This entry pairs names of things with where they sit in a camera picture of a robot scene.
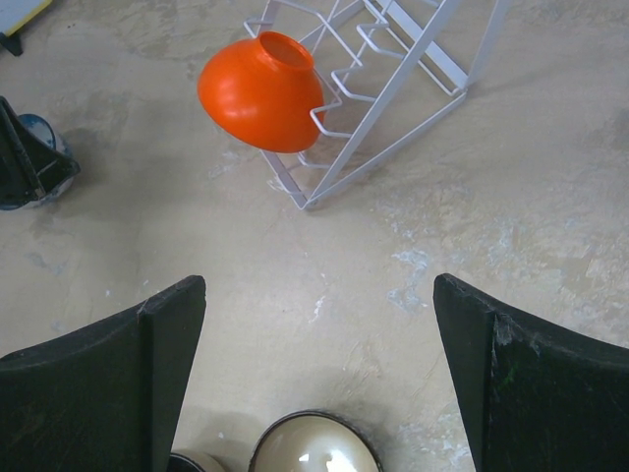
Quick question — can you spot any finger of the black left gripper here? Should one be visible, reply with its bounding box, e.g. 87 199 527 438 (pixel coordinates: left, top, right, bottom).
0 95 83 203

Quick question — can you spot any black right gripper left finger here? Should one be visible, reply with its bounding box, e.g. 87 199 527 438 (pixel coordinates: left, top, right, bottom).
1 275 205 471

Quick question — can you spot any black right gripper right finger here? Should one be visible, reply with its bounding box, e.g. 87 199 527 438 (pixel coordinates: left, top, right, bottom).
433 273 628 471

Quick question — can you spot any blue floral ceramic bowl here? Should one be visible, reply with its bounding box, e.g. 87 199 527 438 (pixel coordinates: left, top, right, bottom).
0 113 76 211

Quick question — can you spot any orange plastic bowl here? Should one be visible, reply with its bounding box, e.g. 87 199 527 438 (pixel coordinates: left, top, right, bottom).
197 31 324 153

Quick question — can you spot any black glossy bowl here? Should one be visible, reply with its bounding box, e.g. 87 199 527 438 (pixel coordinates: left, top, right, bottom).
166 449 227 472

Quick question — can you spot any beige bowl dark rim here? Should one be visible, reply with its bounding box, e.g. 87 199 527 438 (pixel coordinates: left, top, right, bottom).
248 409 382 472

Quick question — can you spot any small whiteboard wooden frame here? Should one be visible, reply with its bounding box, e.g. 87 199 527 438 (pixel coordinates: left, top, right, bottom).
0 0 52 57

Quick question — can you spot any white wire dish rack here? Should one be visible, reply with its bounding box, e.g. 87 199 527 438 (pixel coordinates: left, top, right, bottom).
244 1 511 210

